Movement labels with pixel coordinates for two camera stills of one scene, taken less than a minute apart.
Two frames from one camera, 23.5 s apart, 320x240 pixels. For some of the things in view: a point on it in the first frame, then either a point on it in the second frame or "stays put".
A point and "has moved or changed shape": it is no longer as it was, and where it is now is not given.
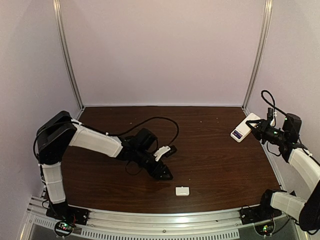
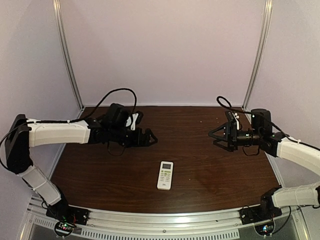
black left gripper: [152, 165] -> [141, 138]
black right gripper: [261, 128] -> [231, 135]
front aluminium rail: [152, 223] stays put
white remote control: [243, 128] has moved or changed shape
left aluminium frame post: [57, 8] stays put
